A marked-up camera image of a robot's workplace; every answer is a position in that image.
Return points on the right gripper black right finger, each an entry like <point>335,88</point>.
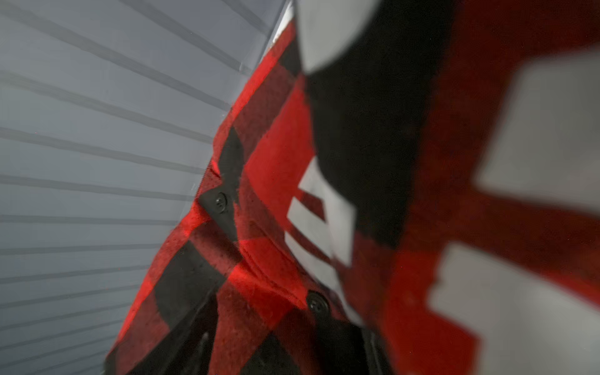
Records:
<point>376,356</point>

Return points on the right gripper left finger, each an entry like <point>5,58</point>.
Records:
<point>174,336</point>

